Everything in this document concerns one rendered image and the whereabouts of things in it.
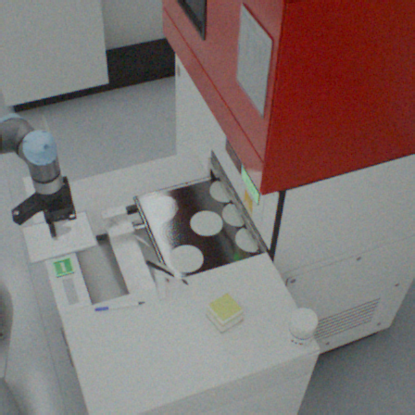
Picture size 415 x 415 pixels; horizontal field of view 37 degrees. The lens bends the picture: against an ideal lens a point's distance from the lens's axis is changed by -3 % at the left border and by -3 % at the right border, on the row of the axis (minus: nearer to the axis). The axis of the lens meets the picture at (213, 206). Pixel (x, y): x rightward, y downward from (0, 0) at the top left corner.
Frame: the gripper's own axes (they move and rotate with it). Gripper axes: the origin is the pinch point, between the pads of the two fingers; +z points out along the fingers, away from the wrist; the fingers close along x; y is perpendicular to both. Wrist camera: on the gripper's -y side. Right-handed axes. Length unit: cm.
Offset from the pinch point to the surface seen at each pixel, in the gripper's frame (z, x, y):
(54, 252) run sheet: 14.4, 6.2, -0.7
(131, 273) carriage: 22.7, -3.0, 19.8
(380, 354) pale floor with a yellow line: 111, -22, 121
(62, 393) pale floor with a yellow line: 111, 10, -13
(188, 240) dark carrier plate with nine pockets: 20.8, 1.5, 39.9
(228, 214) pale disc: 21, 7, 56
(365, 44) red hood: -55, -15, 76
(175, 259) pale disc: 20.8, -4.1, 33.7
